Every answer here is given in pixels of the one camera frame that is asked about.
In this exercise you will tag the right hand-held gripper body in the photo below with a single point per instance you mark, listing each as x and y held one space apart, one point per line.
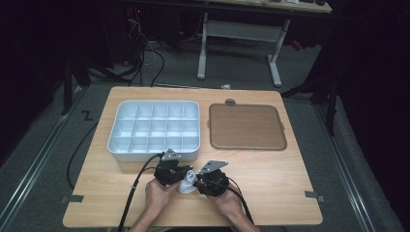
214 182

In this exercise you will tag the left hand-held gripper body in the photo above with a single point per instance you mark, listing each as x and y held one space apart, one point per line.
167 170

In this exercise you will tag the white sock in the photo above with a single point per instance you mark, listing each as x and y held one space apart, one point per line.
188 183

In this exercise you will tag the white divided storage box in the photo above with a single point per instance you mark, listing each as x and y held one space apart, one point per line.
154 129

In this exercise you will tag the person's left hand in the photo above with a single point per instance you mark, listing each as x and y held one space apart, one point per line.
159 195

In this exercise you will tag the person's right hand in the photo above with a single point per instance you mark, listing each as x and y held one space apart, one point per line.
228 204

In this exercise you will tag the brown flat lid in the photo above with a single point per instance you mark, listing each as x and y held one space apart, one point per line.
246 127

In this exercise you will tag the grey round table grommet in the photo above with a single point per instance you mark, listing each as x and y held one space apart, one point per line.
230 102

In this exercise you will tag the white plug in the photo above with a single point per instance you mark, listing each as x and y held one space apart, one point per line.
226 86

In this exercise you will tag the grey tape strip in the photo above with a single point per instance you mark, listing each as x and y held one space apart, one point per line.
312 194
73 198

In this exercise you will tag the black metal stand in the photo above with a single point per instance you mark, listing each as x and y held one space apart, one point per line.
332 106
67 87

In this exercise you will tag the white-legged wooden desk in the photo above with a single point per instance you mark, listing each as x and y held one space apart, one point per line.
241 30

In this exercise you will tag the small red object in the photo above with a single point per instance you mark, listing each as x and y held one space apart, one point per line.
297 45

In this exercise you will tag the metal floor rail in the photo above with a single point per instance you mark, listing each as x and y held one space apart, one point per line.
343 167
35 167

